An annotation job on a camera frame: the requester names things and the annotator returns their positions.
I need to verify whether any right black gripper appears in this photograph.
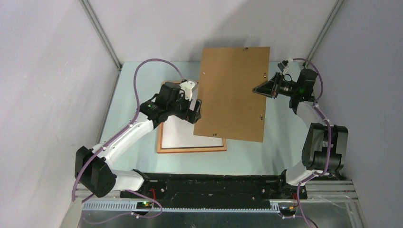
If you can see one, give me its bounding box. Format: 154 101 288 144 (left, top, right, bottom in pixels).
252 72 299 98

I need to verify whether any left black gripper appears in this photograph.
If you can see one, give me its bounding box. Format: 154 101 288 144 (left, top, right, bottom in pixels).
167 91 201 124

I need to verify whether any sunset photo print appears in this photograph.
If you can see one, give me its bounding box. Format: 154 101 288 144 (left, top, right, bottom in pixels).
161 119 223 149

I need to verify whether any brown backing board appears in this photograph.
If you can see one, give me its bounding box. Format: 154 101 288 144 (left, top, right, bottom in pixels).
193 47 270 143

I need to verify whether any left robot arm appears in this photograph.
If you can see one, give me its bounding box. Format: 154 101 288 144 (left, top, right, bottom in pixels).
75 80 202 198

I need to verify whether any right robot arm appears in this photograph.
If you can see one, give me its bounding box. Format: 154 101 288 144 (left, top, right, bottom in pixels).
252 68 348 199

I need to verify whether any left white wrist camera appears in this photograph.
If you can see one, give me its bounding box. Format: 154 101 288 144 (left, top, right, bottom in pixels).
179 80 198 102

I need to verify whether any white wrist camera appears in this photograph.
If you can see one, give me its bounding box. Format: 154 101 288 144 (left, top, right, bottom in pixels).
278 59 293 74
179 80 198 102

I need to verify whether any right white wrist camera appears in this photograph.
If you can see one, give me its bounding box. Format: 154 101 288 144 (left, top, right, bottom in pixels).
278 59 293 74

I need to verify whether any right aluminium corner post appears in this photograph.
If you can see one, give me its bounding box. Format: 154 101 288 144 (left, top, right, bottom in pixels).
305 0 346 62

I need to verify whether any aluminium corner post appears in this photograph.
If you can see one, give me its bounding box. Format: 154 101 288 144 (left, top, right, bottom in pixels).
305 0 346 62
79 0 123 71

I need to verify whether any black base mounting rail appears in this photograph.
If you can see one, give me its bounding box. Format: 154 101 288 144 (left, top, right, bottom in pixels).
138 173 307 209

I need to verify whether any grey cable duct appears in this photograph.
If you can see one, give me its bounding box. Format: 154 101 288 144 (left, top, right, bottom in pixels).
83 201 286 213

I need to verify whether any left aluminium corner post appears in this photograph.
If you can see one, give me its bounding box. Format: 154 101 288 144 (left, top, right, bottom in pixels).
79 0 123 71

